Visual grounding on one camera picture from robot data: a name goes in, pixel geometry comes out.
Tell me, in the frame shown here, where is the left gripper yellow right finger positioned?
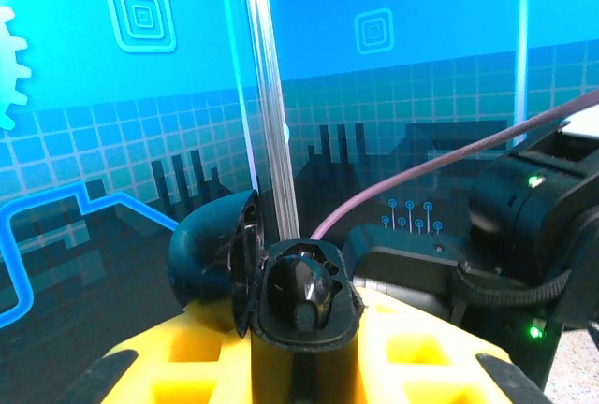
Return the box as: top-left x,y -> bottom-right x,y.
358,294 -> 551,404

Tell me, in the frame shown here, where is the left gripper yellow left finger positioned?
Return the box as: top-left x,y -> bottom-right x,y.
60,308 -> 256,404

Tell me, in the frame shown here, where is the black earbud charging case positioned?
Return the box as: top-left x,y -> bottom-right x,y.
167,189 -> 365,404

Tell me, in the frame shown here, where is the black wireless earbud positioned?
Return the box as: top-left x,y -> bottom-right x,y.
270,256 -> 345,333

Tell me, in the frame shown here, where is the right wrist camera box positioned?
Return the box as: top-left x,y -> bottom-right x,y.
343,224 -> 469,283

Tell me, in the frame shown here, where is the aluminium frame post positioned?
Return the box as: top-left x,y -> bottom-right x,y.
238,0 -> 300,241

